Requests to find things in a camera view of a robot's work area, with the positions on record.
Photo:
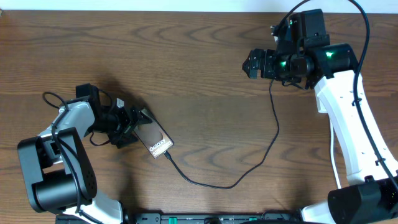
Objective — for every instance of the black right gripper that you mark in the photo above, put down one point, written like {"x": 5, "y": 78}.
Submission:
{"x": 268, "y": 56}

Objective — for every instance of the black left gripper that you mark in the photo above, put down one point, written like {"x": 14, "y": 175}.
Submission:
{"x": 125, "y": 125}

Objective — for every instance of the Galaxy smartphone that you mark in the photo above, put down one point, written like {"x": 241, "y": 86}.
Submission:
{"x": 154, "y": 138}

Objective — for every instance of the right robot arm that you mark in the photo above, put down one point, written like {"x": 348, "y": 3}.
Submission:
{"x": 304, "y": 53}

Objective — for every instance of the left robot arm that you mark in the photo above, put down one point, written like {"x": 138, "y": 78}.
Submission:
{"x": 57, "y": 172}

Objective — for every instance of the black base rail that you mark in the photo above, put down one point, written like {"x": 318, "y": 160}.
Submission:
{"x": 159, "y": 218}

